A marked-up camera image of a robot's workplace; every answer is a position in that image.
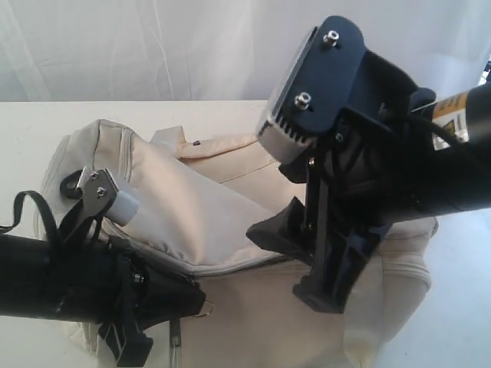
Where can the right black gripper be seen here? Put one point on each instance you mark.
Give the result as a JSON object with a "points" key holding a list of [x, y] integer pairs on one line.
{"points": [[360, 161]]}

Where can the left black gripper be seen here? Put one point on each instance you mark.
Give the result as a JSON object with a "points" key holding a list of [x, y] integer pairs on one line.
{"points": [[142, 292]]}

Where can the beige duffel bag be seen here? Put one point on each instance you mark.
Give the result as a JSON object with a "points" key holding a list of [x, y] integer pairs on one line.
{"points": [[197, 201]]}

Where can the silver key ring cluster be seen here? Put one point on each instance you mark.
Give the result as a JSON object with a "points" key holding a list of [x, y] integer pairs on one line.
{"points": [[206, 309]]}

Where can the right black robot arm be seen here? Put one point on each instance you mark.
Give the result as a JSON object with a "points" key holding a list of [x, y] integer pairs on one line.
{"points": [[449, 146]]}

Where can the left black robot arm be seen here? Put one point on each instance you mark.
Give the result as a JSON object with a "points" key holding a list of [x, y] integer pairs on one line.
{"points": [[37, 283]]}

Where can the white backdrop curtain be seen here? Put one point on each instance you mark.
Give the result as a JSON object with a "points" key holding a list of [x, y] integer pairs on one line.
{"points": [[220, 50]]}

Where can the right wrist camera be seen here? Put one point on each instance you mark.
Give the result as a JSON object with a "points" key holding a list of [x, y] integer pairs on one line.
{"points": [[313, 90]]}

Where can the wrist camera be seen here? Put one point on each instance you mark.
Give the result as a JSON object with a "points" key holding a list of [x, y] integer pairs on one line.
{"points": [[105, 195], [313, 90]]}

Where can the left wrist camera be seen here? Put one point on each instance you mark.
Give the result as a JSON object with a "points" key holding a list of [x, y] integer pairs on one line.
{"points": [[105, 195]]}

